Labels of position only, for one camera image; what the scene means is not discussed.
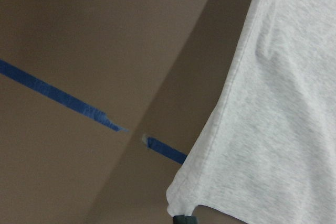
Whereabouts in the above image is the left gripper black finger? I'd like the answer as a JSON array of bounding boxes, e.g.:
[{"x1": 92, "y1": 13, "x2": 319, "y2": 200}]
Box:
[{"x1": 172, "y1": 215, "x2": 198, "y2": 224}]

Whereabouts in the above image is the grey cartoon print t-shirt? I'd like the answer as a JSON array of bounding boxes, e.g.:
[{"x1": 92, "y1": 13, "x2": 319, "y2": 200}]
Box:
[{"x1": 166, "y1": 0, "x2": 335, "y2": 223}]

